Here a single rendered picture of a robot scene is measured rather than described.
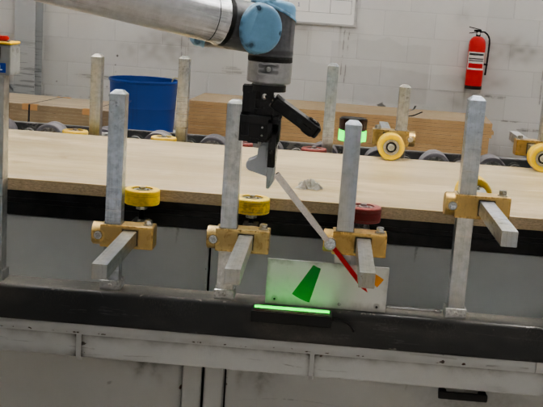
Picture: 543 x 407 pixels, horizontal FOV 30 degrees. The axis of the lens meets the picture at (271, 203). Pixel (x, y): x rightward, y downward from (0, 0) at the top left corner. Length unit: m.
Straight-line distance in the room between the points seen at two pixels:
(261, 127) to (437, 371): 0.68
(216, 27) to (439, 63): 7.50
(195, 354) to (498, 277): 0.73
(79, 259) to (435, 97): 7.03
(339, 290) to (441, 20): 7.17
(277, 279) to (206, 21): 0.65
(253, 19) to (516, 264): 0.96
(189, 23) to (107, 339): 0.83
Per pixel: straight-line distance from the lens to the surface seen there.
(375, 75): 9.27
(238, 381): 2.54
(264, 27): 1.83
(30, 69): 9.73
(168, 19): 1.77
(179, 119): 3.26
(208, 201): 2.33
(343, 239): 2.16
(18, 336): 2.36
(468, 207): 2.16
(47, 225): 2.48
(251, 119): 2.04
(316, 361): 2.27
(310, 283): 2.18
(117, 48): 9.65
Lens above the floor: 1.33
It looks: 11 degrees down
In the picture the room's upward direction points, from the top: 4 degrees clockwise
